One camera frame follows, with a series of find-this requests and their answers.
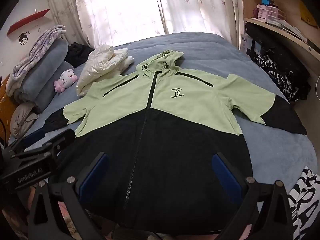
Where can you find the black knitted cloth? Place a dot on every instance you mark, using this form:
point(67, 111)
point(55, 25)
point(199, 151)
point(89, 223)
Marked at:
point(77, 53)

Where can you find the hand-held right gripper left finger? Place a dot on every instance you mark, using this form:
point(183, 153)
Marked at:
point(93, 177)

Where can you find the stack of small drawer boxes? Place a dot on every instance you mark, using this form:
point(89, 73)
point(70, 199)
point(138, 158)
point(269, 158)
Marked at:
point(270, 12)

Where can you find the black white printed cloth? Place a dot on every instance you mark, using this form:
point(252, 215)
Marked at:
point(303, 200)

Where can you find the black clothing pile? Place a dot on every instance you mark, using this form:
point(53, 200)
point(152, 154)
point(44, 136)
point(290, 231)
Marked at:
point(275, 42)

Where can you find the orange wooden headboard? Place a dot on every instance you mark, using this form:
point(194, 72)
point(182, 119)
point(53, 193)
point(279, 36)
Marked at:
point(6, 100)

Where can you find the black and white patterned garment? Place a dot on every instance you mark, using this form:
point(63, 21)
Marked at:
point(277, 77)

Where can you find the white puffer jacket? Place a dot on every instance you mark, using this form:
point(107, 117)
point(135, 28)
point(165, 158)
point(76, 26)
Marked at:
point(100, 65)

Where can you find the red wall shelf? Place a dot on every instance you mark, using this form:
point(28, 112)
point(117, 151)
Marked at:
point(27, 21)

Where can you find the blue bed blanket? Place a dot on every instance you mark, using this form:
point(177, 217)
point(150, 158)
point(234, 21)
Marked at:
point(270, 142)

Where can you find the papers on shelf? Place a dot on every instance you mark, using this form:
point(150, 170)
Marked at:
point(290, 28)

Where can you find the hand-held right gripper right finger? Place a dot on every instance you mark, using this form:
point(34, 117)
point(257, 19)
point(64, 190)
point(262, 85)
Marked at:
point(225, 177)

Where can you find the beige pillow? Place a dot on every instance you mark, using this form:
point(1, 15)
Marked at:
point(23, 120)

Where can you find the green and black hooded jacket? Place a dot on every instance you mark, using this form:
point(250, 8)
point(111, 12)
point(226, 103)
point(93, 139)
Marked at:
point(155, 120)

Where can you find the yellow flat item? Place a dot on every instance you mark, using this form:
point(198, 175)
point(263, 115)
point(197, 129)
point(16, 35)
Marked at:
point(308, 15)

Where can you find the white labelled box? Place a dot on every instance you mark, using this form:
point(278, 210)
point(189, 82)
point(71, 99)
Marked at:
point(246, 42)

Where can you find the folded blue fleece blanket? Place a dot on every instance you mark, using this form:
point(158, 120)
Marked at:
point(47, 72)

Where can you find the white floral curtain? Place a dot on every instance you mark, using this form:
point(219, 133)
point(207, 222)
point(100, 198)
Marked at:
point(125, 7)

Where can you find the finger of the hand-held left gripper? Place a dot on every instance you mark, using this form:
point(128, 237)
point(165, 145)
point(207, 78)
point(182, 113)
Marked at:
point(35, 136)
point(63, 137)

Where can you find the pink and white plush cat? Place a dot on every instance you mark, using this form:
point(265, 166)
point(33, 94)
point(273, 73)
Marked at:
point(66, 78)

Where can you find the cartoon face wall sticker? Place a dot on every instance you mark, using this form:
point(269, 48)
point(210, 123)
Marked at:
point(24, 38)

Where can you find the purple floral folded blanket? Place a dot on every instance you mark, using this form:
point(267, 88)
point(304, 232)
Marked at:
point(37, 52)

